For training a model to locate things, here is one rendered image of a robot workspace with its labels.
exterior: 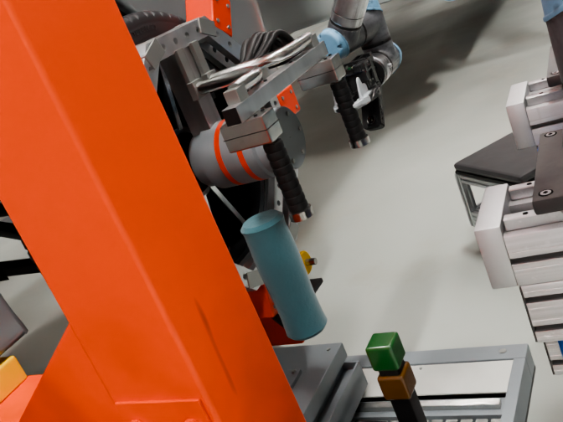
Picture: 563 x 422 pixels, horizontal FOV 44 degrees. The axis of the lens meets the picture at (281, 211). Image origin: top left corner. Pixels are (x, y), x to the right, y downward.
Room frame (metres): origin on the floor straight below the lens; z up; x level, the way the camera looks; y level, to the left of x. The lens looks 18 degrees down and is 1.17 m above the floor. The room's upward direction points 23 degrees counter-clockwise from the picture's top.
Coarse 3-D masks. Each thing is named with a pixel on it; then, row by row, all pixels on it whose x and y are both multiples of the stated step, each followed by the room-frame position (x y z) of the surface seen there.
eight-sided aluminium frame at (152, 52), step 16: (176, 32) 1.43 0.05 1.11; (192, 32) 1.47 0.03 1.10; (208, 32) 1.51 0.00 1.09; (224, 32) 1.57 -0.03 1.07; (144, 48) 1.34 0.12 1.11; (160, 48) 1.37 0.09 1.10; (176, 48) 1.41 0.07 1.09; (208, 48) 1.58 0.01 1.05; (224, 48) 1.55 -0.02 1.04; (240, 48) 1.60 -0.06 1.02; (144, 64) 1.32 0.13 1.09; (224, 64) 1.61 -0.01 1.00; (272, 192) 1.60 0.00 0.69; (272, 208) 1.57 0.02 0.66; (288, 224) 1.52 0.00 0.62; (240, 272) 1.32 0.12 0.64; (256, 272) 1.36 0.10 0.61; (256, 288) 1.34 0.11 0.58
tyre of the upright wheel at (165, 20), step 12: (144, 12) 1.52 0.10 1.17; (156, 12) 1.55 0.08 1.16; (132, 24) 1.47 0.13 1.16; (144, 24) 1.50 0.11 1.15; (156, 24) 1.53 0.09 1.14; (168, 24) 1.56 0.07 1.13; (132, 36) 1.45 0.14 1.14; (144, 36) 1.48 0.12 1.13; (156, 36) 1.51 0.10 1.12; (264, 180) 1.66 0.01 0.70; (264, 204) 1.63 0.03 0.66
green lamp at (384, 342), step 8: (376, 336) 0.86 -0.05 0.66; (384, 336) 0.85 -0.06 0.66; (392, 336) 0.84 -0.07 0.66; (368, 344) 0.85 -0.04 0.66; (376, 344) 0.84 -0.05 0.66; (384, 344) 0.83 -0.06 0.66; (392, 344) 0.83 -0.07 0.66; (400, 344) 0.84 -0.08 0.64; (368, 352) 0.84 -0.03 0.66; (376, 352) 0.83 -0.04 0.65; (384, 352) 0.82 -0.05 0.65; (392, 352) 0.82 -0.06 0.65; (400, 352) 0.84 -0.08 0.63; (376, 360) 0.83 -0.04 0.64; (384, 360) 0.83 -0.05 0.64; (392, 360) 0.82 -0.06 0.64; (400, 360) 0.83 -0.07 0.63; (376, 368) 0.83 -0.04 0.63; (384, 368) 0.83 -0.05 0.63; (392, 368) 0.82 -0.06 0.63
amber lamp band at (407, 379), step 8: (408, 368) 0.84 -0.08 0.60; (384, 376) 0.84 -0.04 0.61; (392, 376) 0.83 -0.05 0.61; (400, 376) 0.82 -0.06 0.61; (408, 376) 0.83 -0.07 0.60; (384, 384) 0.83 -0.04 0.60; (392, 384) 0.83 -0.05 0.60; (400, 384) 0.82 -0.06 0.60; (408, 384) 0.83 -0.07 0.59; (384, 392) 0.84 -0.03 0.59; (392, 392) 0.83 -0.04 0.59; (400, 392) 0.82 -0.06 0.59; (408, 392) 0.82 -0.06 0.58
